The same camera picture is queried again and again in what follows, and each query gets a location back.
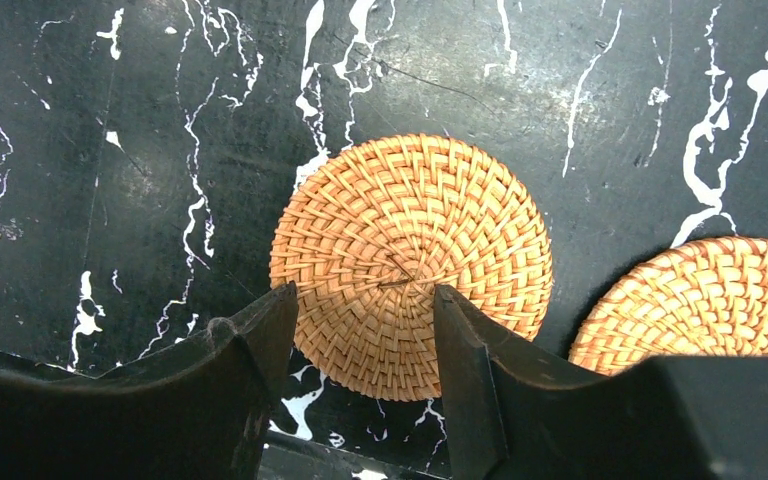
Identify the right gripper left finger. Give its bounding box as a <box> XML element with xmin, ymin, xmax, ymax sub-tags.
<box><xmin>0</xmin><ymin>283</ymin><xmax>298</xmax><ymax>479</ymax></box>

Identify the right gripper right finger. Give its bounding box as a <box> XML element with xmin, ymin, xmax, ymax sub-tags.
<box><xmin>433</xmin><ymin>285</ymin><xmax>768</xmax><ymax>479</ymax></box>

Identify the woven rattan coaster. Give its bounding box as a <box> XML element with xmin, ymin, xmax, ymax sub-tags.
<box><xmin>568</xmin><ymin>236</ymin><xmax>768</xmax><ymax>375</ymax></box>
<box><xmin>269</xmin><ymin>134</ymin><xmax>553</xmax><ymax>402</ymax></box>

